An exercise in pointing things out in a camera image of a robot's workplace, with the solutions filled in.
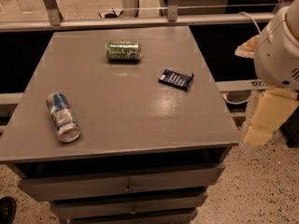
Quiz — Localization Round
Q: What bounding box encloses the top grey drawer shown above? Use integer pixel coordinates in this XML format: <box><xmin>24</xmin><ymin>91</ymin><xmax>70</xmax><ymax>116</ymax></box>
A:
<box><xmin>19</xmin><ymin>162</ymin><xmax>225</xmax><ymax>202</ymax></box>

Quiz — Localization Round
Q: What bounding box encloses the grey drawer cabinet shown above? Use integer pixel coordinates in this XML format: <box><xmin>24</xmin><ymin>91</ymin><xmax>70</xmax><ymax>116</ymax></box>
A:
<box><xmin>0</xmin><ymin>25</ymin><xmax>241</xmax><ymax>224</ymax></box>

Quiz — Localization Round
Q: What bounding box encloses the grey metal railing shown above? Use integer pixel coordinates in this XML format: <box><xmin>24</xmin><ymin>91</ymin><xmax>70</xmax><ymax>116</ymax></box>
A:
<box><xmin>0</xmin><ymin>0</ymin><xmax>299</xmax><ymax>34</ymax></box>

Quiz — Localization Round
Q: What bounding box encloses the dark blue snack packet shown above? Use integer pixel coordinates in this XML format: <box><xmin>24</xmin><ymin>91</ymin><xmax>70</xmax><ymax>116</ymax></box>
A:
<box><xmin>158</xmin><ymin>69</ymin><xmax>194</xmax><ymax>91</ymax></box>

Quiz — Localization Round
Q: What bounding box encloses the dark floor fixture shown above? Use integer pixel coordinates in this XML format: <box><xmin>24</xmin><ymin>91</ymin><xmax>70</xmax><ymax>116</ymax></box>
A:
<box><xmin>98</xmin><ymin>9</ymin><xmax>123</xmax><ymax>19</ymax></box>

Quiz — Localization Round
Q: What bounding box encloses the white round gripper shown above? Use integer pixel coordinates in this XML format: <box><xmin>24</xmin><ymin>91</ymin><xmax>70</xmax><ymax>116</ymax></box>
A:
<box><xmin>235</xmin><ymin>6</ymin><xmax>299</xmax><ymax>147</ymax></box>

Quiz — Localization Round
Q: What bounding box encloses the white cable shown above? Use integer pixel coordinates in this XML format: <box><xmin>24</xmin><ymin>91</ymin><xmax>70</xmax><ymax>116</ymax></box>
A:
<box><xmin>221</xmin><ymin>10</ymin><xmax>263</xmax><ymax>105</ymax></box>

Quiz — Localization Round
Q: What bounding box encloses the blue silver energy drink can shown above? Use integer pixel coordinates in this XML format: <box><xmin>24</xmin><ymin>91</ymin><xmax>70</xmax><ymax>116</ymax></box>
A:
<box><xmin>46</xmin><ymin>93</ymin><xmax>80</xmax><ymax>143</ymax></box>

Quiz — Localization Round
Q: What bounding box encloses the green soda can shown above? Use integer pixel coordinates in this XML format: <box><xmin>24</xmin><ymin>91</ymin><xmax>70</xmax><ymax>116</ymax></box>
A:
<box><xmin>106</xmin><ymin>41</ymin><xmax>142</xmax><ymax>61</ymax></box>

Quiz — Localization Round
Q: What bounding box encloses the grey drawer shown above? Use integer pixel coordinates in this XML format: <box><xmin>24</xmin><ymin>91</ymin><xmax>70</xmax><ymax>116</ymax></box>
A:
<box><xmin>50</xmin><ymin>191</ymin><xmax>207</xmax><ymax>218</ymax></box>
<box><xmin>72</xmin><ymin>208</ymin><xmax>197</xmax><ymax>224</ymax></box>
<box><xmin>19</xmin><ymin>162</ymin><xmax>225</xmax><ymax>202</ymax></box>

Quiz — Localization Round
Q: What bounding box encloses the middle grey drawer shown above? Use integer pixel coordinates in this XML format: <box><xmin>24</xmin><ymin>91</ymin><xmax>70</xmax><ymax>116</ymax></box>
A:
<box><xmin>50</xmin><ymin>191</ymin><xmax>207</xmax><ymax>218</ymax></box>

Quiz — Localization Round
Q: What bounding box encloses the black shoe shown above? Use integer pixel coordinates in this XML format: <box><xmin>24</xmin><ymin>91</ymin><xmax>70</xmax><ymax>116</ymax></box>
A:
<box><xmin>0</xmin><ymin>196</ymin><xmax>16</xmax><ymax>224</ymax></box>

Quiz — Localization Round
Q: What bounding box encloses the bottom grey drawer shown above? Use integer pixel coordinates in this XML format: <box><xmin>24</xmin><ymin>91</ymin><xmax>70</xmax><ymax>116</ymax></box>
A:
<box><xmin>72</xmin><ymin>208</ymin><xmax>197</xmax><ymax>224</ymax></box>

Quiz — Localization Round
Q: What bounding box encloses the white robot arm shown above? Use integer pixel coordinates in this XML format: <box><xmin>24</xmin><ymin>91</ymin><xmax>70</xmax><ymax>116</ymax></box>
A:
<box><xmin>235</xmin><ymin>0</ymin><xmax>299</xmax><ymax>150</ymax></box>

